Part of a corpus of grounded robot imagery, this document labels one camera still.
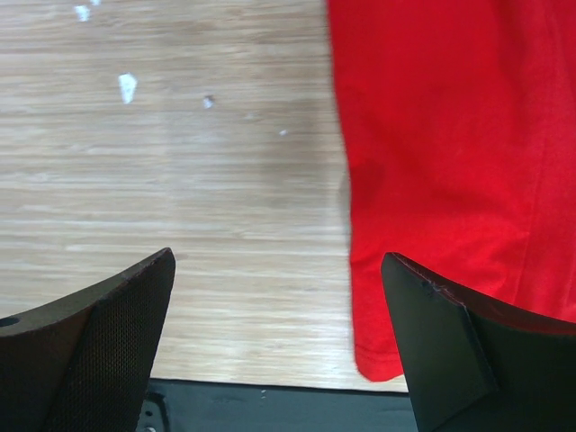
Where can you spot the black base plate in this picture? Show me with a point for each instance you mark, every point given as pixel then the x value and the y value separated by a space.
pixel 173 405

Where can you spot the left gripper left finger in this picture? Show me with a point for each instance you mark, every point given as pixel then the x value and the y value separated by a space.
pixel 83 362

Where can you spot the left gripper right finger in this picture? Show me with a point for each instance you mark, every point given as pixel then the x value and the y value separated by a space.
pixel 474 363

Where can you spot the red t-shirt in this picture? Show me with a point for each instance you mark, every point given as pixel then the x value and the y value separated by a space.
pixel 458 119

